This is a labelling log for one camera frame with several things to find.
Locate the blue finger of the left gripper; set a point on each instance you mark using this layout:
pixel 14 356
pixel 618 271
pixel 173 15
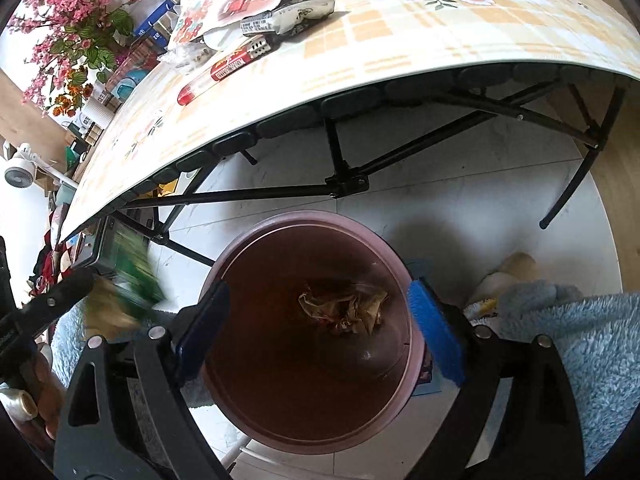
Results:
pixel 55 299

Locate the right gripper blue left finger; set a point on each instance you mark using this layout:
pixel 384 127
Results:
pixel 196 328

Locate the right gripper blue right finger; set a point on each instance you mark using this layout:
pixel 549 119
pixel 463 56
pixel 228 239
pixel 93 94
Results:
pixel 437 323

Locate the brown paper wrapper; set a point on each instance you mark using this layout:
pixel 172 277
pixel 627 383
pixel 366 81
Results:
pixel 345 308

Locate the small green snack packet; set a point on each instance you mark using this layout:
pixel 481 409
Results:
pixel 136 285

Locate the red sausage stick wrapper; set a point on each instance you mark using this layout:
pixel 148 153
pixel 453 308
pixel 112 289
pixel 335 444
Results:
pixel 248 52

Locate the clear plastic bag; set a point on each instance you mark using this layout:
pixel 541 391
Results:
pixel 189 55

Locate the floral white snack bag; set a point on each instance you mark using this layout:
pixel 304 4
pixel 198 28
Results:
pixel 230 2

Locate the silver blue wrapper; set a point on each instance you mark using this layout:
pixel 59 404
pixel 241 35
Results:
pixel 288 16

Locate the dark red trash bin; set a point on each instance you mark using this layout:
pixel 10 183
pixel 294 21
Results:
pixel 294 382

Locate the person's left hand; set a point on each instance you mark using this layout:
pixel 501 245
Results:
pixel 46 390

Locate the white desk fan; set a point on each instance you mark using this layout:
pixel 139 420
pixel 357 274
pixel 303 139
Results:
pixel 22 168

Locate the light blue fluffy robe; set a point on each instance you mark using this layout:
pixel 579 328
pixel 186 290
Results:
pixel 597 338

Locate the white cylindrical vase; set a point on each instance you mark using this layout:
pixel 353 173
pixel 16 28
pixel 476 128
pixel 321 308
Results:
pixel 98 113

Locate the orange flowers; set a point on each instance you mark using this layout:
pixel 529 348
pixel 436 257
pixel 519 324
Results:
pixel 70 101

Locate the woven plaid basket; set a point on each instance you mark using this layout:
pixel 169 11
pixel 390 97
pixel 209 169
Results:
pixel 141 59

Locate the pink cherry blossom bouquet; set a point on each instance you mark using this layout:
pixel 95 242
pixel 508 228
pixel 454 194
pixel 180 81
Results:
pixel 80 40

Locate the yellow plaid tablecloth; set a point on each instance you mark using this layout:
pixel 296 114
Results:
pixel 366 41

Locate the black folding table frame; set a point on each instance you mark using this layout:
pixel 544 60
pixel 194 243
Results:
pixel 151 207

